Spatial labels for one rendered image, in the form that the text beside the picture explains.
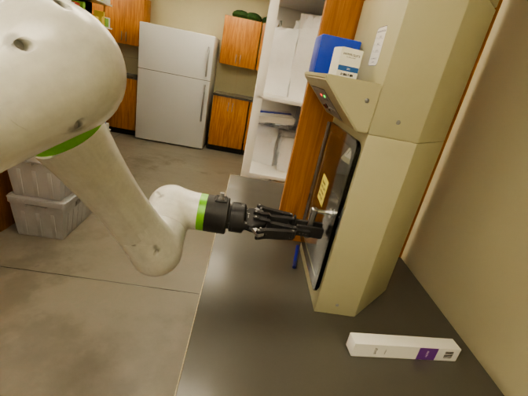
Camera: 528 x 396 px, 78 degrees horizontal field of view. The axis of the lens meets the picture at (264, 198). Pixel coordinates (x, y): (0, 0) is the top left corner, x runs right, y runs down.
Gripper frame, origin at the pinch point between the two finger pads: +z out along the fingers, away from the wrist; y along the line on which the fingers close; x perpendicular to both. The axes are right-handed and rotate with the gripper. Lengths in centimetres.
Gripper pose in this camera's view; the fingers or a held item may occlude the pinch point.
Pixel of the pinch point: (308, 229)
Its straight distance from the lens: 84.2
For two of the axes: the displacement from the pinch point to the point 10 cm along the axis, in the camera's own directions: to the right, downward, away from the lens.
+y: 0.0, -4.9, 8.7
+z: 9.8, 1.6, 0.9
